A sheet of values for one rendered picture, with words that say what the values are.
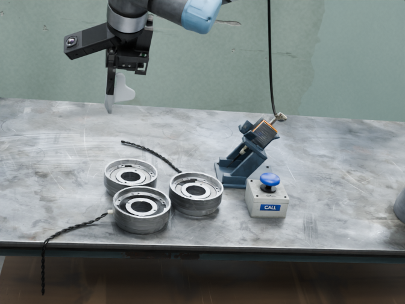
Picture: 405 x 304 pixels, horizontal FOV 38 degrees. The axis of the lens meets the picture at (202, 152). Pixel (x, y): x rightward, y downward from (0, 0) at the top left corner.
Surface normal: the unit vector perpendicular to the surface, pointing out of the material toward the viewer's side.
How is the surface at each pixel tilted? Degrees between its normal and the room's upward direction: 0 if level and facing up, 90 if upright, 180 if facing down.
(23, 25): 90
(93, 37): 43
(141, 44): 121
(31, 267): 0
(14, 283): 0
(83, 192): 0
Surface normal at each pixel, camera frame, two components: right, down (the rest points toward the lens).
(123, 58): 0.07, 0.85
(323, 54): 0.12, 0.47
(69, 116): 0.12, -0.88
